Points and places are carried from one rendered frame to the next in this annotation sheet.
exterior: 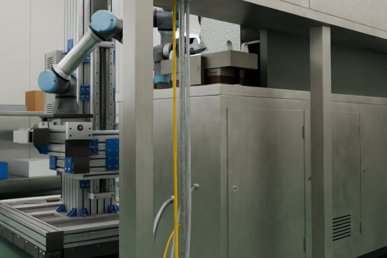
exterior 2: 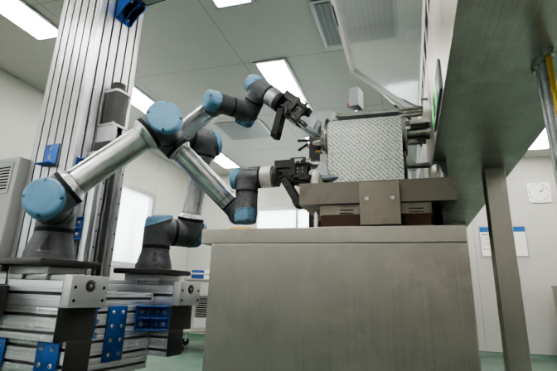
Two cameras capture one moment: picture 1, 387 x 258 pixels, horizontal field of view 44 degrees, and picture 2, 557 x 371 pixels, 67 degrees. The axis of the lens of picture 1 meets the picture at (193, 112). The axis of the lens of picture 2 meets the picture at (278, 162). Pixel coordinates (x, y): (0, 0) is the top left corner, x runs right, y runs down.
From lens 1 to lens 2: 1.34 m
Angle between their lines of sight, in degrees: 33
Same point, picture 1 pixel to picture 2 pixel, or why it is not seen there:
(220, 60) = (434, 190)
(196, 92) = (409, 235)
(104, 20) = (170, 116)
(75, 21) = (71, 119)
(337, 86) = not seen: hidden behind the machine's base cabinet
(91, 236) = not seen: outside the picture
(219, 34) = (365, 161)
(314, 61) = (497, 211)
